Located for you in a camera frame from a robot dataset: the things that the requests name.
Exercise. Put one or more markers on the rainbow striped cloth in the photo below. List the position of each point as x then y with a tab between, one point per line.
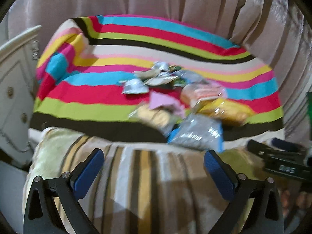
101	73

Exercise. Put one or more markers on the silver foil packet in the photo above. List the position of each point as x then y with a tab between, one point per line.
134	87

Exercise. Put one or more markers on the pink bread package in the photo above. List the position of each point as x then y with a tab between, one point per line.
193	93

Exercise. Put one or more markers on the white barcode snack packet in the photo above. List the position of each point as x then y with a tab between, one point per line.
155	77

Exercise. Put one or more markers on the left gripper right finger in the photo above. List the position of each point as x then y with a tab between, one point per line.
266	213

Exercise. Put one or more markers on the pink paper packet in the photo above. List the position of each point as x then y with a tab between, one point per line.
159	100

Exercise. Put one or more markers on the beige brown striped blanket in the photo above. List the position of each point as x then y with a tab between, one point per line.
141	188

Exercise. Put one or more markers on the large grey blue snack bag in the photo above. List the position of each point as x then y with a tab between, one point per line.
198	132

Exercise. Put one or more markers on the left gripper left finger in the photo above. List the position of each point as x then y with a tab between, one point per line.
41	214

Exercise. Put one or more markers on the white cabinet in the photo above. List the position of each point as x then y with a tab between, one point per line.
19	57

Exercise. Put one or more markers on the white nut snack packet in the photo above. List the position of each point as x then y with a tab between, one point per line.
158	118

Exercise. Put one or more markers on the clear bag yellow snacks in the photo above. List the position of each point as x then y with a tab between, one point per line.
230	113

